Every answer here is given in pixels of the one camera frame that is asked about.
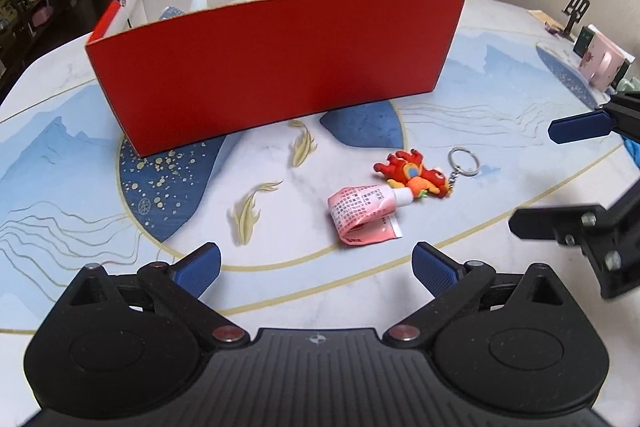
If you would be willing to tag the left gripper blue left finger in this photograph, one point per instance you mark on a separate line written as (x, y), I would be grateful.
(175, 292)

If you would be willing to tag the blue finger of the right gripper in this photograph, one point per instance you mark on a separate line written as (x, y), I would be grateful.
(563, 224)
(581, 127)

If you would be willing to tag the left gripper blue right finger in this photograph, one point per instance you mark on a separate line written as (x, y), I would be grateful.
(456, 290)

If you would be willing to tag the pink gift box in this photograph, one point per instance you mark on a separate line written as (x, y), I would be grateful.
(603, 61)

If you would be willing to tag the pink squeezed tube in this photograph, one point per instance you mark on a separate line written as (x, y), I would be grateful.
(365, 215)

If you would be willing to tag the red and white cardboard box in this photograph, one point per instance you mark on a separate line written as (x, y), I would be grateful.
(244, 63)

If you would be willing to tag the dark blue sachet packet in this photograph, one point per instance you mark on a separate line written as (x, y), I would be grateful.
(171, 12)

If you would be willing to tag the red dragon keychain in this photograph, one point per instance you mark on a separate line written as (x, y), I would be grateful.
(407, 169)

